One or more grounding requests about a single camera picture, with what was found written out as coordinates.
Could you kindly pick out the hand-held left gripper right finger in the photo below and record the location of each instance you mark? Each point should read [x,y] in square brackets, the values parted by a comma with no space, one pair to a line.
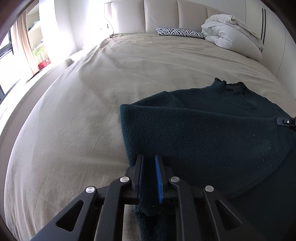
[158,176]

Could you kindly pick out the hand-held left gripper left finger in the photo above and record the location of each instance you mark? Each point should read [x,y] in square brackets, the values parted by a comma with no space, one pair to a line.
[140,176]

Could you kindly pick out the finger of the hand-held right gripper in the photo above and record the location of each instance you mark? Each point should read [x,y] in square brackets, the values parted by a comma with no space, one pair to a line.
[286,121]

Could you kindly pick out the dark green knit sweater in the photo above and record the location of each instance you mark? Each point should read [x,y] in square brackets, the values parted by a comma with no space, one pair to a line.
[208,129]

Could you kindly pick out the beige bed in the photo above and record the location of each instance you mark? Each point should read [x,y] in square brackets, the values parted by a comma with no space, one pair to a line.
[115,92]

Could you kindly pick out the white folded duvet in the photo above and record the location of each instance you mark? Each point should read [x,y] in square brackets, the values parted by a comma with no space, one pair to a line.
[229,32]

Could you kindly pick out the white nightstand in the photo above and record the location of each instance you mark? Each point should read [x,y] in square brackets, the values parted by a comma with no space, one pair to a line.
[81,54]

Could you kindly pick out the zebra print pillow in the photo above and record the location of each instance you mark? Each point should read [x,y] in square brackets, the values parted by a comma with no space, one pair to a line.
[180,32]

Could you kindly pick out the red box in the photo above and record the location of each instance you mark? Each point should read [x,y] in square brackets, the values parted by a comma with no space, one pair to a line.
[44,64]

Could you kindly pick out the green stool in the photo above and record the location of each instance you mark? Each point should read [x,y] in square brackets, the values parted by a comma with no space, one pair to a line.
[39,54]

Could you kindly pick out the white padded headboard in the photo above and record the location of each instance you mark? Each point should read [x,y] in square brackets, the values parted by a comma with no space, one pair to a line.
[161,14]

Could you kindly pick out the beige curtain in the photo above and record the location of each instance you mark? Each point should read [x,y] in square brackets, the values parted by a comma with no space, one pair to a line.
[24,46]

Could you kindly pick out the black framed window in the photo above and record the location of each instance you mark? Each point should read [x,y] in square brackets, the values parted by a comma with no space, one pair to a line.
[5,64]

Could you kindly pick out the white wall shelf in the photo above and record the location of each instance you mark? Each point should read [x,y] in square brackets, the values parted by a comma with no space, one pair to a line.
[38,30]

